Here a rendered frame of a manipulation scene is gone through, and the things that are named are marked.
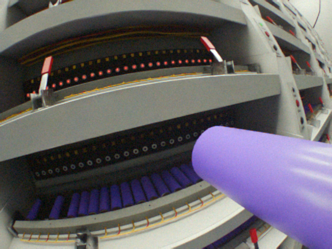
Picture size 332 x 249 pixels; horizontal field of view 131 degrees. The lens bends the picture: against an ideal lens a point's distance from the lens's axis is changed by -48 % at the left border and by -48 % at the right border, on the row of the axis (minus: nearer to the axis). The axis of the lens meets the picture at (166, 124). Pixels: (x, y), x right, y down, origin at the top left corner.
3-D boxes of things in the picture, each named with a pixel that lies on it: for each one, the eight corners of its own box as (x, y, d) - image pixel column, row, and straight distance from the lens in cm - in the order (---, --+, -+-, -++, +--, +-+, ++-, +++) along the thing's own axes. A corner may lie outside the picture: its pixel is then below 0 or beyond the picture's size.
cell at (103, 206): (110, 193, 30) (112, 216, 25) (102, 195, 30) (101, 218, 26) (107, 185, 29) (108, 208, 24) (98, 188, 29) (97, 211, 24)
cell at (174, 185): (169, 176, 30) (183, 194, 25) (161, 178, 30) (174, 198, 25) (168, 168, 29) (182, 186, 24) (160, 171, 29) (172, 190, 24)
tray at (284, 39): (310, 54, 106) (305, 32, 109) (265, 31, 50) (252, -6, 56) (284, 56, 113) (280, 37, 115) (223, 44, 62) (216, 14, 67)
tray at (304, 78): (322, 84, 104) (320, 61, 105) (293, 91, 45) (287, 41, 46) (295, 83, 109) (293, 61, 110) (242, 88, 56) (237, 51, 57)
